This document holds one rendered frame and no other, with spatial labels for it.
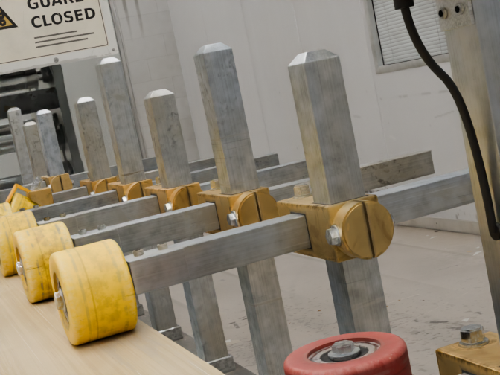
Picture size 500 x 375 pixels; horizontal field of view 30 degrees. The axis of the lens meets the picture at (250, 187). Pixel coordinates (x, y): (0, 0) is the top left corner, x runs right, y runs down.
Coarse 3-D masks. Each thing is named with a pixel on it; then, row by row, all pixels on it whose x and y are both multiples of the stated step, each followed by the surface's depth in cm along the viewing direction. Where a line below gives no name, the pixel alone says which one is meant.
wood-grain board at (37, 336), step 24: (0, 288) 116; (0, 312) 100; (24, 312) 97; (48, 312) 95; (0, 336) 88; (24, 336) 86; (48, 336) 84; (120, 336) 78; (144, 336) 77; (0, 360) 78; (24, 360) 77; (48, 360) 75; (72, 360) 74; (96, 360) 72; (120, 360) 71; (144, 360) 69; (168, 360) 68; (192, 360) 67
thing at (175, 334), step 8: (144, 312) 179; (144, 320) 173; (176, 328) 154; (168, 336) 153; (176, 336) 154; (184, 336) 155; (184, 344) 150; (192, 344) 149; (192, 352) 145; (216, 360) 130; (224, 360) 130; (232, 360) 131; (224, 368) 130; (232, 368) 131; (240, 368) 131
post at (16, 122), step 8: (8, 112) 265; (16, 112) 266; (8, 120) 269; (16, 120) 266; (16, 128) 266; (16, 136) 266; (24, 136) 267; (16, 144) 266; (24, 144) 267; (16, 152) 268; (24, 152) 267; (24, 160) 267; (24, 168) 267; (24, 176) 267; (32, 176) 268; (24, 184) 268
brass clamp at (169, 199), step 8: (192, 184) 128; (152, 192) 133; (160, 192) 129; (168, 192) 126; (176, 192) 125; (184, 192) 125; (192, 192) 126; (160, 200) 130; (168, 200) 126; (176, 200) 125; (184, 200) 125; (192, 200) 126; (160, 208) 131; (168, 208) 125; (176, 208) 125
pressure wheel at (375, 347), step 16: (336, 336) 63; (352, 336) 62; (368, 336) 62; (384, 336) 61; (304, 352) 61; (320, 352) 61; (336, 352) 59; (352, 352) 59; (368, 352) 59; (384, 352) 58; (400, 352) 58; (288, 368) 59; (304, 368) 58; (320, 368) 57; (336, 368) 56; (352, 368) 56; (368, 368) 56; (384, 368) 56; (400, 368) 57
